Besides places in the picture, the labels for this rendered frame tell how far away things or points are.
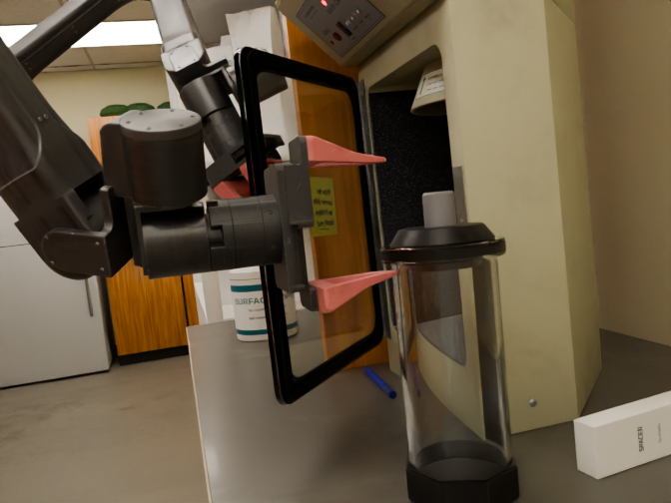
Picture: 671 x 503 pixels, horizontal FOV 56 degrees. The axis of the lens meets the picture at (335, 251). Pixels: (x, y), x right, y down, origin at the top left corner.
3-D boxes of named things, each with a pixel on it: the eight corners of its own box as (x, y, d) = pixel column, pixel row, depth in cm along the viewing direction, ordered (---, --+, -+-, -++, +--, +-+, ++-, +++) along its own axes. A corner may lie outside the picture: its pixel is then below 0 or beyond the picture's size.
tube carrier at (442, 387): (514, 451, 61) (497, 233, 59) (532, 504, 50) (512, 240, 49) (403, 454, 63) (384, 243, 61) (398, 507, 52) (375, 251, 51)
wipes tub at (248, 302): (291, 324, 144) (283, 260, 143) (302, 335, 131) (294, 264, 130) (234, 333, 141) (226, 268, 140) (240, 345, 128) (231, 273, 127)
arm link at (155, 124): (104, 223, 56) (46, 268, 49) (82, 94, 50) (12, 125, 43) (231, 237, 54) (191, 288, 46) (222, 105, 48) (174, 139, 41)
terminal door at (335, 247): (383, 340, 96) (355, 78, 93) (282, 410, 69) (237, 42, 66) (379, 340, 97) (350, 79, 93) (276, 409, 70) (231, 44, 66)
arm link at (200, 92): (181, 99, 84) (171, 82, 78) (227, 76, 84) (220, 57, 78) (205, 143, 83) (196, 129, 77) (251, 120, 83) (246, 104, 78)
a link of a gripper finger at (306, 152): (394, 128, 50) (280, 136, 48) (403, 217, 51) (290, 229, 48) (368, 140, 57) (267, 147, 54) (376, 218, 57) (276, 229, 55)
